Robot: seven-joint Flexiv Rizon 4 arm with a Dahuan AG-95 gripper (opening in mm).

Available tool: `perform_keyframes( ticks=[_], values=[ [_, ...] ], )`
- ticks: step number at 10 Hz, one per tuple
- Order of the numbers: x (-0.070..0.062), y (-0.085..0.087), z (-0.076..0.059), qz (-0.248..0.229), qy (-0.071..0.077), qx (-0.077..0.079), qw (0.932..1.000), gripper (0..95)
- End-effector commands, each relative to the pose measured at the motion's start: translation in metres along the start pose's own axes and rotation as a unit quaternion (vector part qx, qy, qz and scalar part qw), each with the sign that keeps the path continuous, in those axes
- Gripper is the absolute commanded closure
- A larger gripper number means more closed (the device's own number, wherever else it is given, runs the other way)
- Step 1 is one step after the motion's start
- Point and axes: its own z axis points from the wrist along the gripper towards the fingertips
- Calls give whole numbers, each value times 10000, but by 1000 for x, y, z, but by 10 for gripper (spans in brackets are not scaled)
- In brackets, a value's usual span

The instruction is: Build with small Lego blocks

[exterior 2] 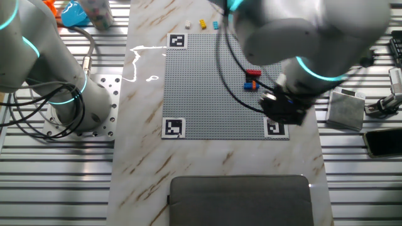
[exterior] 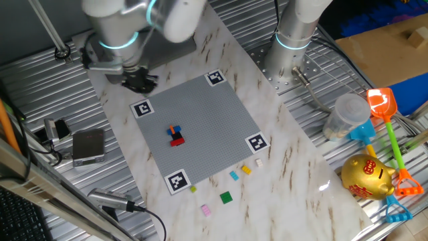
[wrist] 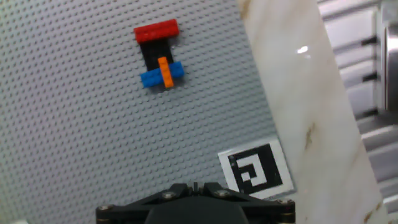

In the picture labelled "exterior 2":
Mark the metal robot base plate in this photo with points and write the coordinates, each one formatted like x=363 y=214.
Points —
x=108 y=84

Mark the grey fabric pad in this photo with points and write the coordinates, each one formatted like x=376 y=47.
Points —
x=240 y=201

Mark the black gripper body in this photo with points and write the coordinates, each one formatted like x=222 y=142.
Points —
x=284 y=108

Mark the blue Lego brick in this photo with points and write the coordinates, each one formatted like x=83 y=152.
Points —
x=248 y=86

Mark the black keyboard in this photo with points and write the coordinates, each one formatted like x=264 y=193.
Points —
x=397 y=47

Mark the silver digital scale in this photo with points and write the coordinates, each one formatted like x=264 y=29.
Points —
x=345 y=110

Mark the cyan Lego brick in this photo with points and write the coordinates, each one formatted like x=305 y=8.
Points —
x=215 y=25

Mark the red Lego brick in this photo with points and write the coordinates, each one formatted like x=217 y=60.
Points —
x=253 y=73

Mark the black white fiducial marker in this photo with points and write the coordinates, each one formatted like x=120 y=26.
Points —
x=173 y=127
x=176 y=41
x=278 y=130

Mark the orange narrow Lego brick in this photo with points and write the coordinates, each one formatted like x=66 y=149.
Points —
x=253 y=84

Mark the clear plastic cup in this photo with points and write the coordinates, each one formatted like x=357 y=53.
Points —
x=97 y=14

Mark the white Lego brick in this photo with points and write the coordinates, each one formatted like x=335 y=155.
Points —
x=187 y=24

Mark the black smartphone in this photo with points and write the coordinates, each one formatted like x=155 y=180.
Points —
x=384 y=142

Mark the silver camera on clamp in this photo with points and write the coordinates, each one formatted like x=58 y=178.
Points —
x=396 y=80

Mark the yellow Lego brick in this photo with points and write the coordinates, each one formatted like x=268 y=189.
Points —
x=203 y=24

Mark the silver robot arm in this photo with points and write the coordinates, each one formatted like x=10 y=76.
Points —
x=314 y=31

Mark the grey Lego baseplate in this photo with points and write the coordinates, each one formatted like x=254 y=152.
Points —
x=204 y=103

